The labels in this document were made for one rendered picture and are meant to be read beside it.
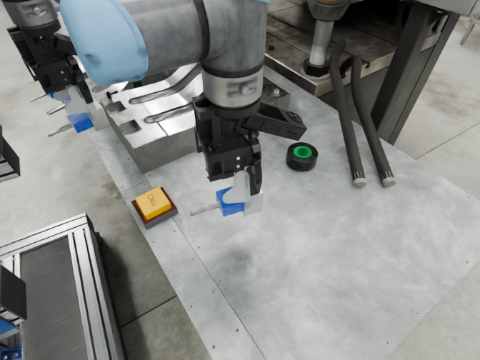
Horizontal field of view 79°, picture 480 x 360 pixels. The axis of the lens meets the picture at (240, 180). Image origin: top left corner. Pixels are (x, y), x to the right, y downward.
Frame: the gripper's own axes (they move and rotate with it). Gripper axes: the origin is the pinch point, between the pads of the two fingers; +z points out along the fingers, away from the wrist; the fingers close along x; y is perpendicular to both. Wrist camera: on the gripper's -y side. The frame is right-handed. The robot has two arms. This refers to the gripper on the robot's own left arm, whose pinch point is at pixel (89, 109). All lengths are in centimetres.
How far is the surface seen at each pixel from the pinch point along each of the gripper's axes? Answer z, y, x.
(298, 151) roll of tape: 12, -37, 36
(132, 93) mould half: 6.1, -14.6, -9.3
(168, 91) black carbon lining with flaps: 7.2, -23.8, -4.8
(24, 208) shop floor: 95, 36, -89
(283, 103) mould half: 12, -50, 19
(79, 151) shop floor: 95, -6, -115
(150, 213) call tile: 11.7, 3.0, 27.3
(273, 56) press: 17, -79, -12
